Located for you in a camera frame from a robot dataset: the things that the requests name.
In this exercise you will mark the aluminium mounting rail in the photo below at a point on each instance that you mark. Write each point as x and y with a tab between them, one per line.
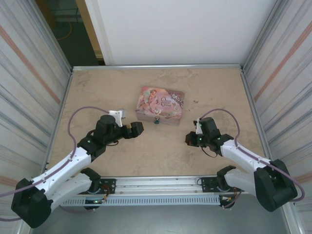
158	184

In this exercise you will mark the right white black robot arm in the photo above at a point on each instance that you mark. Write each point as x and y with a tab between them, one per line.
243	153

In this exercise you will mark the pink fairy picture box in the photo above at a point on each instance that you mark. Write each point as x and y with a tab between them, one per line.
159	102

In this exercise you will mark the aluminium table frame side bar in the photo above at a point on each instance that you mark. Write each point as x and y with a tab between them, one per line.
59	117
254	114

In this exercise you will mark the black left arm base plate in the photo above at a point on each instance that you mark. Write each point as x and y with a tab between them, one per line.
107	185

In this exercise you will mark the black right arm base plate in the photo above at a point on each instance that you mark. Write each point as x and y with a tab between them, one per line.
209	184

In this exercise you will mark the small blue padlock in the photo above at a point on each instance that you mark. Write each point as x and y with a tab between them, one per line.
157	120

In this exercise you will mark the wooden door frame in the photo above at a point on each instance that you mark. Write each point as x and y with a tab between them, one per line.
91	31

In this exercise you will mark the aluminium table frame long bar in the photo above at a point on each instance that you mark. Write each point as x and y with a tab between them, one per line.
158	67

